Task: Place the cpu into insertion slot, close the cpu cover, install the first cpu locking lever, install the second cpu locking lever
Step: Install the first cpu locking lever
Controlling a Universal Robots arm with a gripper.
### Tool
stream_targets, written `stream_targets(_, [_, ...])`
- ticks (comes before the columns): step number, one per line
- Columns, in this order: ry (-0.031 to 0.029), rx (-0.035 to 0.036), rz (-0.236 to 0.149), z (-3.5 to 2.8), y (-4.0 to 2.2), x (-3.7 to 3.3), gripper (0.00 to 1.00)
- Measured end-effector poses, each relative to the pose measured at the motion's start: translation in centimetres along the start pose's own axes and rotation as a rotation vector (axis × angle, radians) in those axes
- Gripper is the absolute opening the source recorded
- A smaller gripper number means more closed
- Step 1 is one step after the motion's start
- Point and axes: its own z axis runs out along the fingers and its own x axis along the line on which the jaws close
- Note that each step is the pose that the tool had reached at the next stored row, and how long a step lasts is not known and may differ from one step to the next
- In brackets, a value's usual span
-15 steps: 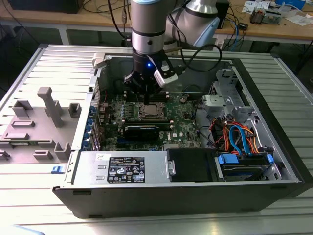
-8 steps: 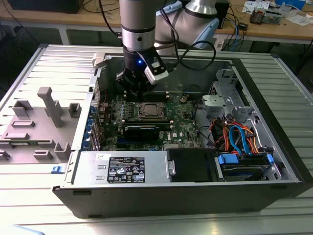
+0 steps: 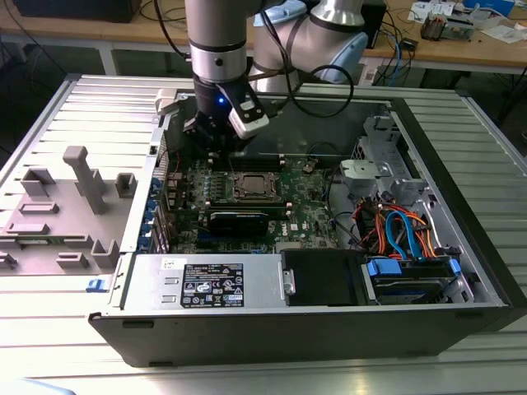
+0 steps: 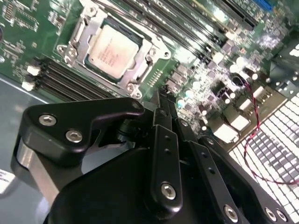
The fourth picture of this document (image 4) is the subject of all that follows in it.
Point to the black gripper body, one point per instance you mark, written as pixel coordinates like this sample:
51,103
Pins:
105,191

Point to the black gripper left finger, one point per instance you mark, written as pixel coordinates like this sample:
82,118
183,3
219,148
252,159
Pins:
58,126

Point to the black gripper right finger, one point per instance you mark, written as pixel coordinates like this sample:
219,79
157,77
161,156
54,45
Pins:
222,168

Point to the silver CPU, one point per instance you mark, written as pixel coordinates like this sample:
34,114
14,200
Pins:
112,49

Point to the metal socket cover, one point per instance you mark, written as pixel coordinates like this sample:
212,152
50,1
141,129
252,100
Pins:
90,28

